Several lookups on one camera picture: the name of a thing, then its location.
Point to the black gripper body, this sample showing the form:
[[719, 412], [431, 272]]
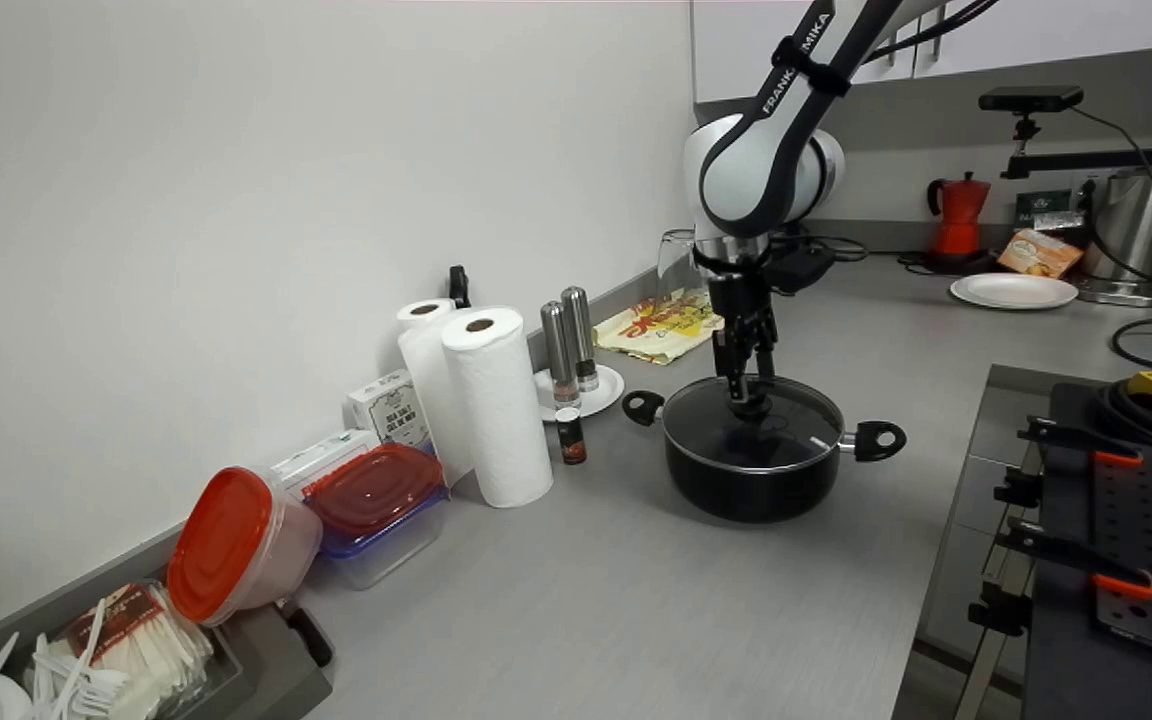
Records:
[[738, 290]]

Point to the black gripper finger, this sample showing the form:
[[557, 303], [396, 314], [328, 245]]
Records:
[[729, 364], [764, 356]]

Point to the glass pot lid black knob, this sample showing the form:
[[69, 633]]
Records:
[[784, 429]]

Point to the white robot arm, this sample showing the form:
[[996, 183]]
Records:
[[764, 164]]

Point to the black cooking pot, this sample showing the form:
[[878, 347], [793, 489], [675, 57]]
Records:
[[762, 493]]

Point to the red moka pot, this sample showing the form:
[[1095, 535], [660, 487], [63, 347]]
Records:
[[958, 211]]

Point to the flat container red lid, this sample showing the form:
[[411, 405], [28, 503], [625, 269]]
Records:
[[376, 508]]

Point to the clear container red lid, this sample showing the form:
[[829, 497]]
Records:
[[241, 544]]

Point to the printed yellow kitchen towel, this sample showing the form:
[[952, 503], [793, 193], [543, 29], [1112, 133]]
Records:
[[660, 328]]

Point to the steel grinder right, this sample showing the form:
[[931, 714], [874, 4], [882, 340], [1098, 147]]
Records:
[[581, 332]]

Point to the steel grinder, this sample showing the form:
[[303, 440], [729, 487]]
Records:
[[581, 332], [557, 340]]

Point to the steel grinder left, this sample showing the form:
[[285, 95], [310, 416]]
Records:
[[557, 340]]

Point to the small white saucer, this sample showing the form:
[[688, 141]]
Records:
[[591, 400]]

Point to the small dark spice bottle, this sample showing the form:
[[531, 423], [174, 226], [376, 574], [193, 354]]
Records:
[[569, 432]]

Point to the white plate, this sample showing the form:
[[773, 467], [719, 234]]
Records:
[[1012, 294]]

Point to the white paper towel roll front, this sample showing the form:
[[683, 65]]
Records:
[[488, 371]]

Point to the white paper towel roll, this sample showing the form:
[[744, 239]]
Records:
[[418, 336], [488, 371]]

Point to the orange snack packet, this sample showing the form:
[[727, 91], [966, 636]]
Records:
[[1036, 252]]

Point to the dark dropper bottle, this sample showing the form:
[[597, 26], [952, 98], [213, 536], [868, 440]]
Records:
[[459, 284]]

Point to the white paper towel roll back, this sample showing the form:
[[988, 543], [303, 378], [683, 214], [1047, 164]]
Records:
[[418, 336]]

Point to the steel electric kettle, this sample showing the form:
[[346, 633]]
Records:
[[1118, 267]]

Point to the tray of plastic cutlery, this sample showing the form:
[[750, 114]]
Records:
[[137, 658]]

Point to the black camera on stand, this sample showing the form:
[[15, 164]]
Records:
[[1059, 133]]

